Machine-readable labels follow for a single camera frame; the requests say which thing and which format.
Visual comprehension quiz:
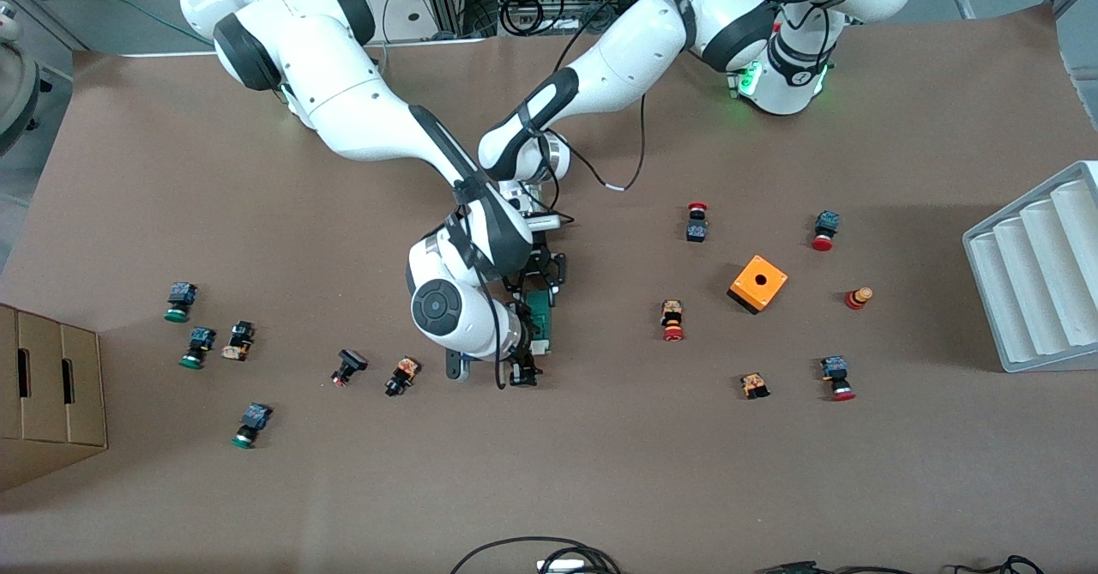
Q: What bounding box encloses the black button orange block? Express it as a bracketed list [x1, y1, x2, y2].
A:
[384, 356, 422, 398]
[220, 321, 256, 362]

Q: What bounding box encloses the white board with hole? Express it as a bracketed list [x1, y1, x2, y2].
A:
[360, 0, 490, 45]

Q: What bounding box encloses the green button blue block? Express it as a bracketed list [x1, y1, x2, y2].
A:
[230, 402, 274, 450]
[165, 282, 198, 323]
[179, 326, 217, 370]

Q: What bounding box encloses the white ridged plastic tray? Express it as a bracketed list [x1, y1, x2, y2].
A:
[962, 160, 1098, 374]

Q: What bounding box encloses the brown cardboard box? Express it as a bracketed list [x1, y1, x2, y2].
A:
[0, 304, 109, 493]

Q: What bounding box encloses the grey round stool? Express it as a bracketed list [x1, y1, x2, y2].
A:
[0, 3, 44, 159]

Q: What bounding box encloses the black button red ring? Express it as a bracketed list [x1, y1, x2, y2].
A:
[330, 348, 369, 387]

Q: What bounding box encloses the black looped cable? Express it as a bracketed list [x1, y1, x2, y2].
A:
[449, 536, 623, 574]

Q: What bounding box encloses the orange button enclosure box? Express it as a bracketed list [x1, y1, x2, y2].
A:
[727, 254, 788, 316]

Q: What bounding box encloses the black cable bundle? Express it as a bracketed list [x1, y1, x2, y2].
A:
[755, 554, 1046, 574]

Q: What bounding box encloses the green cable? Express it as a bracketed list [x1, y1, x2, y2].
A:
[41, 0, 215, 47]

